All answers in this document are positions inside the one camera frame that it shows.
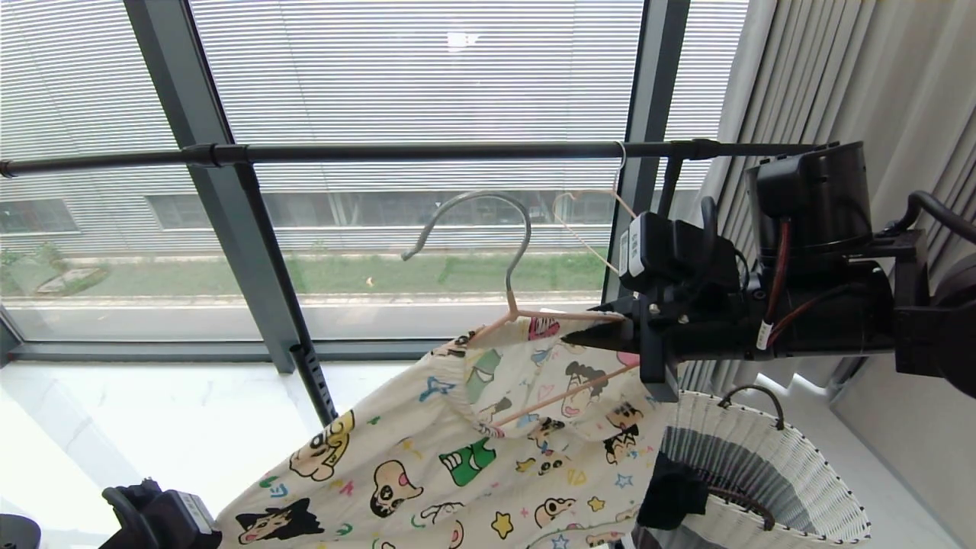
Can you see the black garment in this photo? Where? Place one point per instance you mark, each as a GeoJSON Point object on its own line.
{"type": "Point", "coordinates": [675, 492]}

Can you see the black clothes rack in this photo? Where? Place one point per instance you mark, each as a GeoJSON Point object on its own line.
{"type": "Point", "coordinates": [419, 151]}

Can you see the window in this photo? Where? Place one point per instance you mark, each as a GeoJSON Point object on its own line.
{"type": "Point", "coordinates": [419, 76]}

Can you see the beige curtain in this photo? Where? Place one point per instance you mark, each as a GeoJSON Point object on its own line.
{"type": "Point", "coordinates": [900, 76]}

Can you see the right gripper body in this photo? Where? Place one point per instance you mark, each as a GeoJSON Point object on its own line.
{"type": "Point", "coordinates": [808, 324]}

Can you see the cream printed shorts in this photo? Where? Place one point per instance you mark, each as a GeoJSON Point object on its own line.
{"type": "Point", "coordinates": [457, 427]}

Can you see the pink clothes hanger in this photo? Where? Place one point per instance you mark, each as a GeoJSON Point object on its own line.
{"type": "Point", "coordinates": [520, 252]}
{"type": "Point", "coordinates": [587, 242]}

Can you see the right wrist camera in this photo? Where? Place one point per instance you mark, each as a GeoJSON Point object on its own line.
{"type": "Point", "coordinates": [671, 255]}

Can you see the white laundry basket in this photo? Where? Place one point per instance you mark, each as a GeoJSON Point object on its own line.
{"type": "Point", "coordinates": [770, 473]}

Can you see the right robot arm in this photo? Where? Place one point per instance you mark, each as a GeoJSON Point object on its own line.
{"type": "Point", "coordinates": [816, 198]}

